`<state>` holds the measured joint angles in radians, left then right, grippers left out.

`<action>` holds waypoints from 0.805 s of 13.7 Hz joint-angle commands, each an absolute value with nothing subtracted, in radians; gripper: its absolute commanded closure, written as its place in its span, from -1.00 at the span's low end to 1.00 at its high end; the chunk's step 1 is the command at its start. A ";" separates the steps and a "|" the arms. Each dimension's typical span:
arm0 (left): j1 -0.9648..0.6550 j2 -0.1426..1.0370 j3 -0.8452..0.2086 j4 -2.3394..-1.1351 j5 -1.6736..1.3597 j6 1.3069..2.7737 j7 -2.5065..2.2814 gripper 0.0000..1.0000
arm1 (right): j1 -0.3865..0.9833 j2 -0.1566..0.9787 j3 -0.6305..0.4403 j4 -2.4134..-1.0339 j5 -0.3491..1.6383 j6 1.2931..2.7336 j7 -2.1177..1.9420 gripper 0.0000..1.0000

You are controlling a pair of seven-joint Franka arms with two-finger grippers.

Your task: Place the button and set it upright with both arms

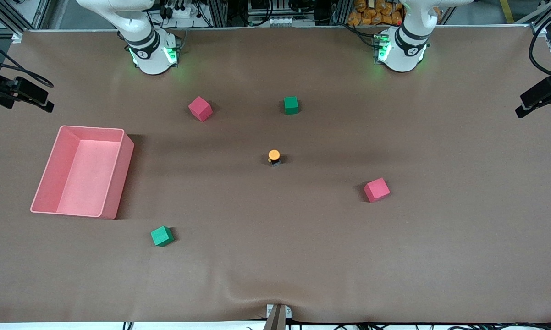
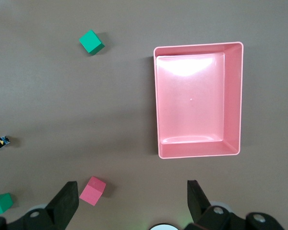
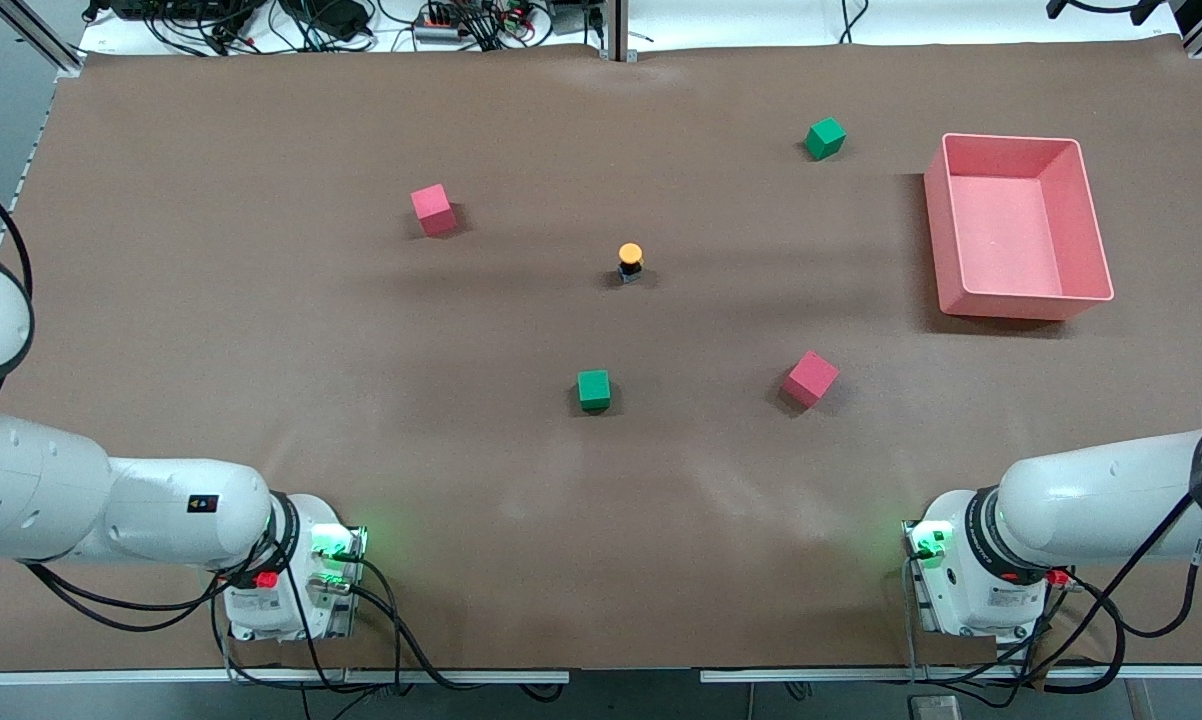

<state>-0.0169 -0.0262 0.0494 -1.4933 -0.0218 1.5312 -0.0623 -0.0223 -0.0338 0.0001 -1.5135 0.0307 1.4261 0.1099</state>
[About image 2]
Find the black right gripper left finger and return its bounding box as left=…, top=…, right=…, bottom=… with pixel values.
left=0, top=181, right=79, bottom=230

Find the brown table mat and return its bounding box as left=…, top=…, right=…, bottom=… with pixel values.
left=0, top=0, right=288, bottom=230

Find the pink plastic bin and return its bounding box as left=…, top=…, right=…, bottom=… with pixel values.
left=153, top=42, right=244, bottom=160

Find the pink foam cube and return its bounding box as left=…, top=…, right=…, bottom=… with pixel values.
left=79, top=176, right=107, bottom=206

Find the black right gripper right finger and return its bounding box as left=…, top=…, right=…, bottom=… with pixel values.
left=183, top=180, right=286, bottom=230

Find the green foam cube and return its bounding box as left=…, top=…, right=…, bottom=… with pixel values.
left=79, top=29, right=106, bottom=56
left=0, top=193, right=14, bottom=216

